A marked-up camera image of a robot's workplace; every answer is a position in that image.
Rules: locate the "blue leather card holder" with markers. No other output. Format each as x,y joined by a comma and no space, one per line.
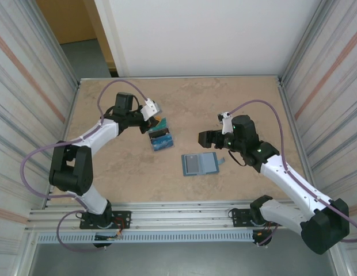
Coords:
208,166

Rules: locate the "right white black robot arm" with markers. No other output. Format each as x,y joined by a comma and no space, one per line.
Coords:
293,184

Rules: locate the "black plastic card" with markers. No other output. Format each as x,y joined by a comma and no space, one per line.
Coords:
159,133

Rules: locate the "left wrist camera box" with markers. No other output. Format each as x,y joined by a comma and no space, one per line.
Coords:
151,107

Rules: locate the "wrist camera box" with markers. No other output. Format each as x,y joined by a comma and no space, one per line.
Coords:
226,126
151,107

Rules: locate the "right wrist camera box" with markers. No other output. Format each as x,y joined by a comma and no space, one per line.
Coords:
226,126

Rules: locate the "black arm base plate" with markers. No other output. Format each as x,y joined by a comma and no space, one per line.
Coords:
123,215
239,215

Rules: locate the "aluminium rail frame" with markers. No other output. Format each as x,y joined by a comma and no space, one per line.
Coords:
181,218

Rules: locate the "aluminium frame post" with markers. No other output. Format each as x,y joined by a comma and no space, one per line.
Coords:
303,43

